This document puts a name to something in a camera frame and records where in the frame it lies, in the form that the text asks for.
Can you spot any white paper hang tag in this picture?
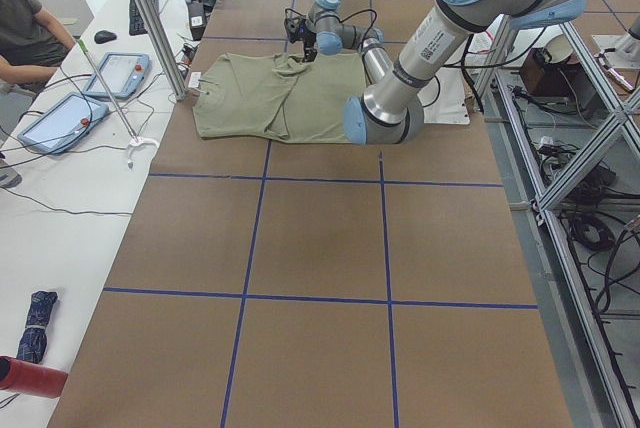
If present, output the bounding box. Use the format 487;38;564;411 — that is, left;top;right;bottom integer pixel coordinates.
188;72;201;89

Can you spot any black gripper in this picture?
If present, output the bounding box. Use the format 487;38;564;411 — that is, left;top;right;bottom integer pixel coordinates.
301;31;317;63

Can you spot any seated person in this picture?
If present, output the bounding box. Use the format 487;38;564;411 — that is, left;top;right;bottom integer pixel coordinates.
1;0;75;94

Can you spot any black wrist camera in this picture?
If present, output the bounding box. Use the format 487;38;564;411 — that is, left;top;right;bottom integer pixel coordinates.
283;8;307;43

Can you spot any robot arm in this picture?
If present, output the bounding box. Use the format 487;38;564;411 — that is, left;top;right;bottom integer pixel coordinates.
306;0;587;144

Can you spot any black keyboard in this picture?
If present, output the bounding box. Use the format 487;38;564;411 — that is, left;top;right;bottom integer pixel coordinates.
128;0;159;36

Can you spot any black computer mouse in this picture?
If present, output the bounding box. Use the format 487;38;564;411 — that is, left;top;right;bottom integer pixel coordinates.
94;30;117;44

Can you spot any olive green long-sleeve shirt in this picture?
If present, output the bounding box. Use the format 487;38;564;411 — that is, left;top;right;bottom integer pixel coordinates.
193;53;366;144

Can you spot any white plastic hook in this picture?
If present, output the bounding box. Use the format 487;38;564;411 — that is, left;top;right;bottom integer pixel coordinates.
125;136;160;169

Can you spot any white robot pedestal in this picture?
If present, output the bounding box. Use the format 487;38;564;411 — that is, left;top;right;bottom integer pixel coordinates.
418;68;470;125

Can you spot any folded navy umbrella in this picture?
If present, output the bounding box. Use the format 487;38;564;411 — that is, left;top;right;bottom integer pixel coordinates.
16;291;58;364

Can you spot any blue teach pendant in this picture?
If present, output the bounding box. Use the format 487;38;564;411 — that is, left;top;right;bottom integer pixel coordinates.
98;52;151;100
17;93;109;155

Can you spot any near blue teach pendant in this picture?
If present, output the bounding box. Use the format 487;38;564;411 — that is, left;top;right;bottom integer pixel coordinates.
17;93;109;155

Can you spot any far blue teach pendant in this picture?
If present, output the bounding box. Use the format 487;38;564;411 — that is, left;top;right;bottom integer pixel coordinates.
98;52;151;100

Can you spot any grey aluminium frame post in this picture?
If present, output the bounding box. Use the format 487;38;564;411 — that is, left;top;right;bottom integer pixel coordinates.
134;0;187;101

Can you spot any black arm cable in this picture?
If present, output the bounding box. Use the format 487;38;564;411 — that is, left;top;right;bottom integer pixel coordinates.
339;8;381;44

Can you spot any black box with label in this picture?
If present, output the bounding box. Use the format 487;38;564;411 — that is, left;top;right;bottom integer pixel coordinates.
187;1;207;41

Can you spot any silver rod with green tip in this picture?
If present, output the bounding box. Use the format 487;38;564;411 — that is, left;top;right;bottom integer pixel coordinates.
77;38;137;146

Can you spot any red cylinder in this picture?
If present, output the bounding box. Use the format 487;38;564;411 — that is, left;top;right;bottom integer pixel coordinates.
1;356;68;399

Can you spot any aluminium truss frame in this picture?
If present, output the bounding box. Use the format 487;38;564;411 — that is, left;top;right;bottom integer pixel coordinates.
474;0;639;427

